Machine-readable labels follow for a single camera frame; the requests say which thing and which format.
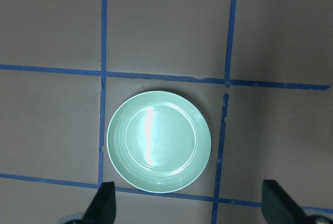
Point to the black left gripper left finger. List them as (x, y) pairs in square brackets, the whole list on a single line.
[(103, 206)]

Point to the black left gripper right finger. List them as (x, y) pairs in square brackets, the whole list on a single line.
[(278, 206)]

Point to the green plate far side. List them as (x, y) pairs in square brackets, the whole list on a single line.
[(158, 142)]

